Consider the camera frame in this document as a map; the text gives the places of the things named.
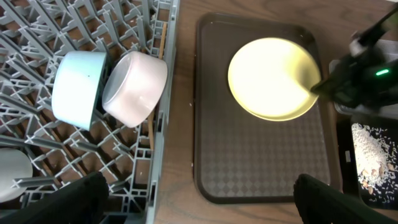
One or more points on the white cup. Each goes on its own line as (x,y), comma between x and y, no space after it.
(14,165)

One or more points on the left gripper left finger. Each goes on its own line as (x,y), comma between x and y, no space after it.
(81,202)

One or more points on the light blue bowl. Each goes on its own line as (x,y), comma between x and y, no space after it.
(76,87)

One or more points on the grey plastic dishwasher rack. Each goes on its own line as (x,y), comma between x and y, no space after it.
(35,36)

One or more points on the spilled rice food scraps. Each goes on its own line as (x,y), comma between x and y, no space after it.
(376,162)

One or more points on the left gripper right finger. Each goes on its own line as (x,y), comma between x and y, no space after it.
(317,202)

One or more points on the dark brown serving tray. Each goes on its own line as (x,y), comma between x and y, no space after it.
(239,158)

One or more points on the wooden chopstick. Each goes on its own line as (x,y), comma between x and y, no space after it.
(162,41)
(150,120)

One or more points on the clear plastic waste bin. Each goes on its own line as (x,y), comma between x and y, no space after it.
(389,50)

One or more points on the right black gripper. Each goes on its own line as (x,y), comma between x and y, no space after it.
(369,80)

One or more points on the yellow round plate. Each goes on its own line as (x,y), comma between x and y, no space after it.
(271,78)

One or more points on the black waste tray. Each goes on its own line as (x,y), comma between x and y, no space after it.
(347,157)

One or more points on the white bowl with food scraps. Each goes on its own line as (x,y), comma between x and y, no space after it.
(134,88)

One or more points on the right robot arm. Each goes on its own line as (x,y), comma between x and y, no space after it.
(365,42)

